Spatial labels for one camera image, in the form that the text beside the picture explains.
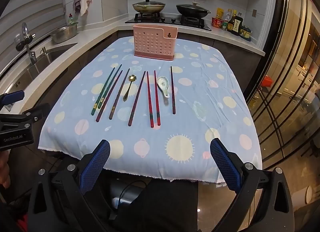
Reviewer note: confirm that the clear plastic bottle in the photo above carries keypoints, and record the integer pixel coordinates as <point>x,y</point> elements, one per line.
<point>227,15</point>

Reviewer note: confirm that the green chopstick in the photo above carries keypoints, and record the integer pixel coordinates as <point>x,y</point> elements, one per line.
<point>103,91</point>
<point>110,86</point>

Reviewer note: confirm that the yellow packet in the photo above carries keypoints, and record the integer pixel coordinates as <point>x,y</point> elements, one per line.
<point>219,12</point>

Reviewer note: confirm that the purple hanging towel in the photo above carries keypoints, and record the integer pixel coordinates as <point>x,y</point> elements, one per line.
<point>77,0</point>

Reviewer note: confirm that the metal bowl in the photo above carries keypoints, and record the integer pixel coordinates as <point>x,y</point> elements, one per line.
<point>64,33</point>

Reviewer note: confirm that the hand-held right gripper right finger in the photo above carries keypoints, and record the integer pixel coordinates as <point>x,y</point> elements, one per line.
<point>225,164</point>

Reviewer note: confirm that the black wok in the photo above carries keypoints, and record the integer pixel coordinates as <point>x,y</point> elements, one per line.
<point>191,13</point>

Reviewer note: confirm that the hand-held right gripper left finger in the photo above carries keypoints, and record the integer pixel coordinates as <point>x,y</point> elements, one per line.
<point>96,164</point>

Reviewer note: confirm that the white hanging towel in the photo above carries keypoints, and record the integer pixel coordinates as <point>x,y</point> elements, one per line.
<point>85,0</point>

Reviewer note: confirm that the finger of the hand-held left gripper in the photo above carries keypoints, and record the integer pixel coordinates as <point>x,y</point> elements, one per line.
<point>13,96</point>
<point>37,111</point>

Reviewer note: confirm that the brown chopstick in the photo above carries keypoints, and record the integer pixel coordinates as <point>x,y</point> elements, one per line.
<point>120,93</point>

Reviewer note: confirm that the steel sink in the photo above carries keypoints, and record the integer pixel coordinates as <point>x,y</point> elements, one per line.
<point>32,74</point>

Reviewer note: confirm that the green dish soap bottle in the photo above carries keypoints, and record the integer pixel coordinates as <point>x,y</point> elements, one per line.
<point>72,19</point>

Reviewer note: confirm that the red instant noodle cup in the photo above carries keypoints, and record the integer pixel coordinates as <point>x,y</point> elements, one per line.
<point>217,23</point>

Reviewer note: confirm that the chrome faucet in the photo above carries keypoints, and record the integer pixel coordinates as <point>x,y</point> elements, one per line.
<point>28,44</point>

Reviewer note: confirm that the black gas stove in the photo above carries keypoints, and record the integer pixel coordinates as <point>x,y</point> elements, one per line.
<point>172,20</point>

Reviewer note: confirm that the glass lid white knob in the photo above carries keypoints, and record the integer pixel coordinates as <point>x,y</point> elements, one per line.
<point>191,7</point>

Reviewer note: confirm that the blue condiment caddy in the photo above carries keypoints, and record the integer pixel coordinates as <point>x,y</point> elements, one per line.
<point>245,33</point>

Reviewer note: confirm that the dark red chopstick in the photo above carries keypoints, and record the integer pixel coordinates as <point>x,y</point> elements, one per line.
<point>109,96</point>

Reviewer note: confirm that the brown sauce bottle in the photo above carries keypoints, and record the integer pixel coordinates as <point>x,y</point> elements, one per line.
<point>232,23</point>

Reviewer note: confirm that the person's left forearm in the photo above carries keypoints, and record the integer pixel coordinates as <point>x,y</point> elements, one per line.
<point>3,169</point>

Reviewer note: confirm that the dark soy sauce bottle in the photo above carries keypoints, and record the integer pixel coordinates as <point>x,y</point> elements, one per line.
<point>237,25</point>

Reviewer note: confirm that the glass sliding door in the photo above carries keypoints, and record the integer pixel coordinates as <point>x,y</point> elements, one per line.
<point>287,76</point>

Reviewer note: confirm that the white window blind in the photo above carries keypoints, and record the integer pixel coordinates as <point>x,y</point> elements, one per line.
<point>30,9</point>

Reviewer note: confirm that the sink soap dispenser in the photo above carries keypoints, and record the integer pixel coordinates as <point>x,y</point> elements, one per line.
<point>43,51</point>

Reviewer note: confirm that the blue dotted tablecloth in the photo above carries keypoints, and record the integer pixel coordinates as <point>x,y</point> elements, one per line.
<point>175,126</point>

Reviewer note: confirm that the small green-cap jar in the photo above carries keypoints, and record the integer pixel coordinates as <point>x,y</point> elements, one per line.
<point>225,26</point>

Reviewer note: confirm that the brown wall switch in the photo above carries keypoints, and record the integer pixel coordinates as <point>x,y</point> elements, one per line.
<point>254,13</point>

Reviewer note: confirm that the glass lid black knob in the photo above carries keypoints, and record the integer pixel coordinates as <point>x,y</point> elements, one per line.
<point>148,3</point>

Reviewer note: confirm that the white ceramic spoon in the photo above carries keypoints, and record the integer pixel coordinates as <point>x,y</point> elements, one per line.
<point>162,81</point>

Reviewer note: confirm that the gold flower spoon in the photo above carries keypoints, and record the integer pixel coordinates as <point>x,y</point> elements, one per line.
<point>130,78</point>

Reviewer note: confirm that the pink plastic utensil holder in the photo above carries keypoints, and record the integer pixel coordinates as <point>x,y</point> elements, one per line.
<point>147,41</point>

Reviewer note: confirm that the beige wok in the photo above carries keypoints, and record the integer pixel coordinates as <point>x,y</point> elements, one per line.
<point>150,9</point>

